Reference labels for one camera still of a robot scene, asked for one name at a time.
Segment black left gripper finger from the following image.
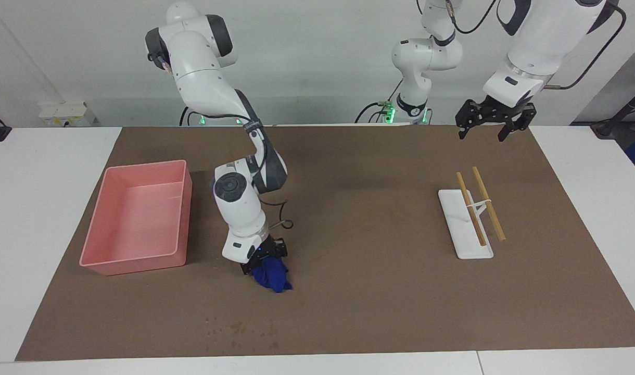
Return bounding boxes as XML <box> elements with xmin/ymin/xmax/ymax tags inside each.
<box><xmin>497</xmin><ymin>104</ymin><xmax>537</xmax><ymax>143</ymax></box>
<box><xmin>455</xmin><ymin>99</ymin><xmax>484</xmax><ymax>140</ymax></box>

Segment blue towel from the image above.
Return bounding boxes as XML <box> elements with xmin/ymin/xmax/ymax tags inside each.
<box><xmin>252</xmin><ymin>258</ymin><xmax>293</xmax><ymax>293</ymax></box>

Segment white towel rack stand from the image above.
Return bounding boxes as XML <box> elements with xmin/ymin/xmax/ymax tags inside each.
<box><xmin>438</xmin><ymin>189</ymin><xmax>494</xmax><ymax>260</ymax></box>

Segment black stand leg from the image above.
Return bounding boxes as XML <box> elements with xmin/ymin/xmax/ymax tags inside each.
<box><xmin>591</xmin><ymin>83</ymin><xmax>635</xmax><ymax>139</ymax></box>

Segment wooden rack rod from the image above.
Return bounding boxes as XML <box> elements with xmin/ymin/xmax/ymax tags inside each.
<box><xmin>456</xmin><ymin>172</ymin><xmax>488</xmax><ymax>247</ymax></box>
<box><xmin>472</xmin><ymin>166</ymin><xmax>506</xmax><ymax>242</ymax></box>

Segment brown table mat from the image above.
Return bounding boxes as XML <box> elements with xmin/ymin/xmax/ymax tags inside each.
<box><xmin>15</xmin><ymin>124</ymin><xmax>635</xmax><ymax>361</ymax></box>

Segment pink plastic bin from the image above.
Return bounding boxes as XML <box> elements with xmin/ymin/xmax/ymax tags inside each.
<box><xmin>79</xmin><ymin>159</ymin><xmax>193</xmax><ymax>276</ymax></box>

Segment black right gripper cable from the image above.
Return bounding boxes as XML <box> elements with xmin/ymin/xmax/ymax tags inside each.
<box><xmin>265</xmin><ymin>200</ymin><xmax>294</xmax><ymax>230</ymax></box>

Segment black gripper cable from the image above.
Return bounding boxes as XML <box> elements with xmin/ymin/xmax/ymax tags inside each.
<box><xmin>265</xmin><ymin>200</ymin><xmax>294</xmax><ymax>230</ymax></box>
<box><xmin>544</xmin><ymin>3</ymin><xmax>627</xmax><ymax>90</ymax></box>

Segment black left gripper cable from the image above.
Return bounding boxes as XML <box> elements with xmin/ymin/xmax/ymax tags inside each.
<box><xmin>544</xmin><ymin>3</ymin><xmax>627</xmax><ymax>90</ymax></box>

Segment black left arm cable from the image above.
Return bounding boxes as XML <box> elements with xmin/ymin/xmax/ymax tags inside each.
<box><xmin>449</xmin><ymin>0</ymin><xmax>498</xmax><ymax>34</ymax></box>

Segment black left base cable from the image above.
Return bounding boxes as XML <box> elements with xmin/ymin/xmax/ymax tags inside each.
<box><xmin>354</xmin><ymin>78</ymin><xmax>404</xmax><ymax>124</ymax></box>

